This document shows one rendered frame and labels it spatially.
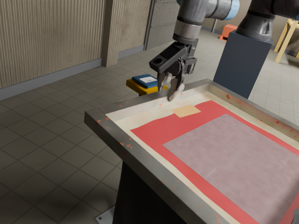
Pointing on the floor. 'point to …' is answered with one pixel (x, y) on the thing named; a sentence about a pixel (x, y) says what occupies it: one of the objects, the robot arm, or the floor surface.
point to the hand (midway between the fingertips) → (164, 95)
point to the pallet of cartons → (227, 31)
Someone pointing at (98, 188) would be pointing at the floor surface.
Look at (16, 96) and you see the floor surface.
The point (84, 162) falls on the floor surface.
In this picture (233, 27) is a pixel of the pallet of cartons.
